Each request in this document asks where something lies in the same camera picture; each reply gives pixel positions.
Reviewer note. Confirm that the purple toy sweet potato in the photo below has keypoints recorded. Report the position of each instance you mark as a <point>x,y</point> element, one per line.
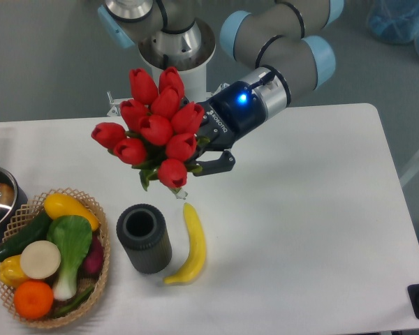
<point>93,262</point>

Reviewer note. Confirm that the green toy cucumber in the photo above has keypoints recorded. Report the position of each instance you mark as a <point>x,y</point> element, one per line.
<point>35,230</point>

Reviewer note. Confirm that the dark grey ribbed vase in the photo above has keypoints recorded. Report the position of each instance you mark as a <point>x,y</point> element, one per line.
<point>142,231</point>

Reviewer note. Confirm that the yellow toy squash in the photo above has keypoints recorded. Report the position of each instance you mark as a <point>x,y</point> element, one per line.
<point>59,204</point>

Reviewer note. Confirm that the green toy bok choy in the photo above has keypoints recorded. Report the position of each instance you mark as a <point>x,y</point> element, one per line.
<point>72,235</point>

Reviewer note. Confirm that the yellow toy banana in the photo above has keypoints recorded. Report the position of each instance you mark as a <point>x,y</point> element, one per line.
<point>195,261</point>

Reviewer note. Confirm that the yellow toy bell pepper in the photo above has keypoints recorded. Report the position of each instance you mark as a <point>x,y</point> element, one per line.
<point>11,272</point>

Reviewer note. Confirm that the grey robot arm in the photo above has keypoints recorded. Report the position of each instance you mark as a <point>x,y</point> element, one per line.
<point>280,46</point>

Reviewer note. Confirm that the white frame at right edge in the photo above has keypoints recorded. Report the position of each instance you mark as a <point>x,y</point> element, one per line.
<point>410,170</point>

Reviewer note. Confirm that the blue plastic bag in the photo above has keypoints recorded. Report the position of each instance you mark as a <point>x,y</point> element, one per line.
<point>395,22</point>

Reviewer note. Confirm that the orange toy orange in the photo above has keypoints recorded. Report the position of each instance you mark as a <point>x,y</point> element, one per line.
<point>33,299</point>

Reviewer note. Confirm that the green toy bean pod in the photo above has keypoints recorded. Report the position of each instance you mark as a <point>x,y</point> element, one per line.
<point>74,304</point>

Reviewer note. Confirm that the red tulip bouquet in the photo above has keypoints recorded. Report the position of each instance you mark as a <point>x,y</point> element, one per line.
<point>159,136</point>

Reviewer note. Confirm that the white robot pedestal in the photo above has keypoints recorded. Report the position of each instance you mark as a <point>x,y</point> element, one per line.
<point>189,52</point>

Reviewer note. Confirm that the woven wicker basket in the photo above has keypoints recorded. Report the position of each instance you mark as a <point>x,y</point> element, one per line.
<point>24,215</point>

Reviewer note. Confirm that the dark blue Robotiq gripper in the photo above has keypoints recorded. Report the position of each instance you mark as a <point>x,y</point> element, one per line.
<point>234,112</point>

